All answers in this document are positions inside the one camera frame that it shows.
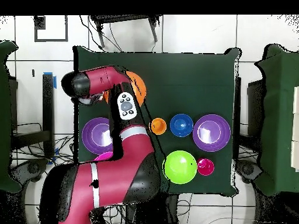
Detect purple plastic bowl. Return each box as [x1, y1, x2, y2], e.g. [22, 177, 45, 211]
[192, 114, 231, 153]
[81, 117, 114, 155]

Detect large yellow-orange plastic bowl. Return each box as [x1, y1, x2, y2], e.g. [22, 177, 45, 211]
[103, 71, 148, 107]

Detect orange plastic cup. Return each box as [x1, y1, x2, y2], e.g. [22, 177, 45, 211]
[149, 117, 168, 135]

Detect blue plastic bowl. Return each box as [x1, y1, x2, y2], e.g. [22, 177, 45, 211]
[169, 113, 194, 138]

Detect large pink plastic bowl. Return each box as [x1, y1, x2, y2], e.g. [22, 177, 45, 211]
[93, 151, 114, 162]

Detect black metal stand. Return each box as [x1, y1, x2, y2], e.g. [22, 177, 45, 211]
[89, 15, 162, 48]

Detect dark green table cloth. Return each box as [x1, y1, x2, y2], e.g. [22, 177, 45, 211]
[72, 45, 241, 195]

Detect green cloth side table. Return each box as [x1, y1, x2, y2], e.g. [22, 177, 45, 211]
[0, 39, 22, 194]
[253, 43, 299, 197]

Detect black floor stand base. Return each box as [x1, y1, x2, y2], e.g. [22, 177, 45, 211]
[9, 158, 50, 185]
[235, 159, 263, 184]

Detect green plastic bowl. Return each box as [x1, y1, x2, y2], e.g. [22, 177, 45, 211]
[162, 150, 198, 185]

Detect red plastic cup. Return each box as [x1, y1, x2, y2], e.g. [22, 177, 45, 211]
[196, 157, 215, 176]

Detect white boxes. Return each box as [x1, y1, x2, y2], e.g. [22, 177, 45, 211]
[290, 86, 299, 172]

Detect black table frame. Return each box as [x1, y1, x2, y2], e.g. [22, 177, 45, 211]
[9, 72, 57, 159]
[233, 76, 265, 162]

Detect floor cable bundle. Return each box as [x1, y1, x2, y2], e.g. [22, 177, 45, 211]
[11, 122, 131, 224]

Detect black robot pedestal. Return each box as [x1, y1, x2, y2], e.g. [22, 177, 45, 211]
[135, 193, 179, 224]

